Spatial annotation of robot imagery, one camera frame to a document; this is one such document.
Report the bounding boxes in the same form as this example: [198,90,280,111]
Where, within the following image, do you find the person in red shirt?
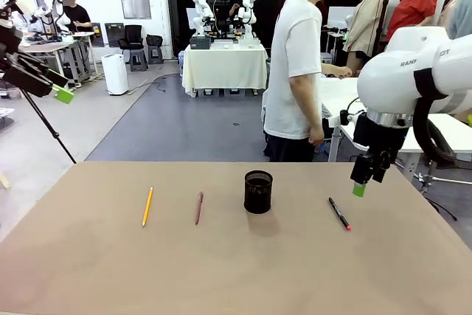
[384,0,439,44]

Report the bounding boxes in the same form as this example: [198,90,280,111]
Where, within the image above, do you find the maroon pen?
[194,191,205,226]

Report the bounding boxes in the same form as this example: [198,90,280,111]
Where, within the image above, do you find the table with white cloth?
[181,43,269,99]

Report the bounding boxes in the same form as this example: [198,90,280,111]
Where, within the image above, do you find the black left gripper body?
[0,15,24,62]

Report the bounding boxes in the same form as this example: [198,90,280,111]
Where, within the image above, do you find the white folding table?
[317,76,472,164]

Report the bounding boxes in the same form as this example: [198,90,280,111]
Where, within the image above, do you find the black stool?
[145,34,164,66]

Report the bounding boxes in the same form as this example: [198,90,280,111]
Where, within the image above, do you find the man in black shirt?
[61,0,94,34]

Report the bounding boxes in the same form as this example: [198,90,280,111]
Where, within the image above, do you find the black mesh pen holder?
[243,170,274,215]

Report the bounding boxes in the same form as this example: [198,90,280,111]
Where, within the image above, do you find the person's right forearm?
[289,73,324,134]

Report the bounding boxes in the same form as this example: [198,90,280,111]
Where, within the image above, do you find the black office chair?
[118,24,146,62]

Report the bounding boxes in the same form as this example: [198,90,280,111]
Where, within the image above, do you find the metal light stand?
[414,162,472,195]

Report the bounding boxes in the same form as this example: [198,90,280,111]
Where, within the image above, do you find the yellow pencil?
[142,186,154,228]

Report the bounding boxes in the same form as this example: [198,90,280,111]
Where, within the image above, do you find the grey stool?
[128,50,150,73]

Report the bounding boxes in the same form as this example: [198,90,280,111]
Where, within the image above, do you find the person with patterned hat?
[436,0,472,40]

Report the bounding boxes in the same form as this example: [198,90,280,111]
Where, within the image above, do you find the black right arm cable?
[412,69,472,164]

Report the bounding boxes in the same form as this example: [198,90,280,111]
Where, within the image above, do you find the person's right hand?
[307,125,326,147]

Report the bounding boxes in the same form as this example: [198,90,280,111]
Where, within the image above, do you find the black marker red cap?
[327,196,352,231]

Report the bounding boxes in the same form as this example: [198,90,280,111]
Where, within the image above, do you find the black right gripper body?
[353,111,407,156]

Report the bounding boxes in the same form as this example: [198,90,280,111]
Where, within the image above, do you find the black box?
[189,35,212,51]

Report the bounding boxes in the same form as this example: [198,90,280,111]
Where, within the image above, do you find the metal workbench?
[17,30,99,86]

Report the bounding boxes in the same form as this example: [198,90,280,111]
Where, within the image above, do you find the person in white T-shirt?
[262,0,327,163]

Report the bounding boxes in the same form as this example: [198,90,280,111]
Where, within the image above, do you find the black floor cable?
[126,72,185,95]

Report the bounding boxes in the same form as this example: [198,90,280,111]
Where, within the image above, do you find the white air purifier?
[101,53,131,97]

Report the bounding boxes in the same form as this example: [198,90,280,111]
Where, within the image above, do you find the grey framed board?
[104,21,125,49]

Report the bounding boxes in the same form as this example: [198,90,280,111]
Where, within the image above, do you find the black tripod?
[19,87,77,165]

